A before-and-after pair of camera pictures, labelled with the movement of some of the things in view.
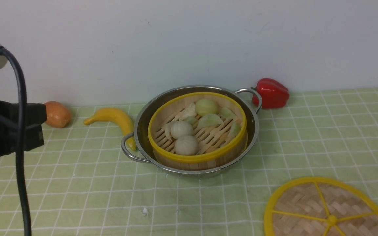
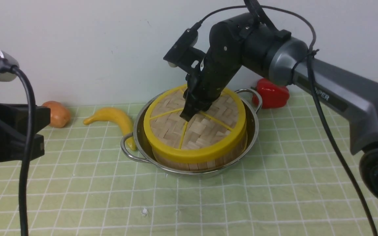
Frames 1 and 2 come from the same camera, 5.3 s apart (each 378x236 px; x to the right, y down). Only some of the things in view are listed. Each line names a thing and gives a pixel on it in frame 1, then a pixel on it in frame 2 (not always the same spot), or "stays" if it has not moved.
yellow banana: [113, 114] stays
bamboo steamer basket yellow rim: [197, 131] stays
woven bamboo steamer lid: [326, 206] to [210, 132]
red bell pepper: [274, 95] stays
